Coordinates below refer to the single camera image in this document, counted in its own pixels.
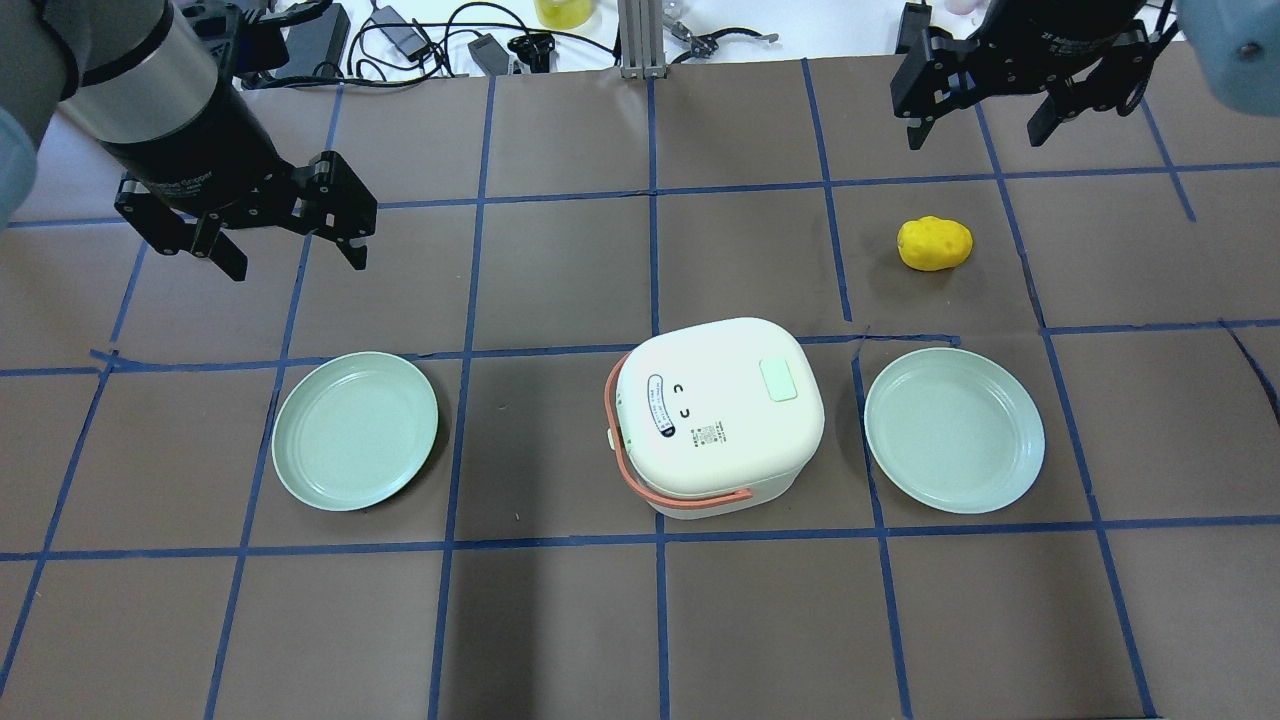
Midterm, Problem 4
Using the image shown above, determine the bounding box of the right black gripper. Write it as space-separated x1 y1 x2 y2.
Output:
890 1 1151 151

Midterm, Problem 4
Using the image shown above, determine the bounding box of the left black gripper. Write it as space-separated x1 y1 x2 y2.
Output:
105 85 378 282

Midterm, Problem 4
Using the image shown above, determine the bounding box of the white rice cooker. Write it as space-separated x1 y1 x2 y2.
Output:
603 316 826 520

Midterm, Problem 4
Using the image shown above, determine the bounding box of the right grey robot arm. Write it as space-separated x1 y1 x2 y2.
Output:
890 1 1279 150

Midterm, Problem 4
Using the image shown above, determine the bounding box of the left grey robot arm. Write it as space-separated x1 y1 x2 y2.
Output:
3 1 378 281

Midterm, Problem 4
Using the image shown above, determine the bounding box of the green plate near left arm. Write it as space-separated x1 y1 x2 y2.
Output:
270 351 440 512

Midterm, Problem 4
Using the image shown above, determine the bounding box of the green plate near right arm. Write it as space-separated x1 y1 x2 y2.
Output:
863 347 1046 515

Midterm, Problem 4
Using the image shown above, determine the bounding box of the yellow toy potato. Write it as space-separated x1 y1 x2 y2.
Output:
896 217 975 272

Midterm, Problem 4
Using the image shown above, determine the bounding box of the black power adapter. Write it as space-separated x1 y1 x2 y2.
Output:
467 35 515 76

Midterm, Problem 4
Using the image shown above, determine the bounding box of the yellow cup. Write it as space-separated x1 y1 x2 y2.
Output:
532 0 595 31

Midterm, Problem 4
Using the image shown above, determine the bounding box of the aluminium frame post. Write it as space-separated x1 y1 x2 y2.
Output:
617 0 668 79

